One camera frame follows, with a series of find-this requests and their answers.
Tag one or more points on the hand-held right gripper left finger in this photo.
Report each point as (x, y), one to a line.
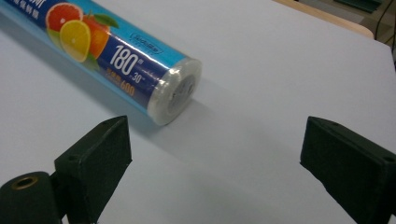
(93, 168)

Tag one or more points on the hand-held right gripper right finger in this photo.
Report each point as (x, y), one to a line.
(351, 168)

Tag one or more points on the blue cling film roll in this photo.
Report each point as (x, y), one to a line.
(124, 59)

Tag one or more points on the green object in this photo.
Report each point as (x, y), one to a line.
(361, 4)

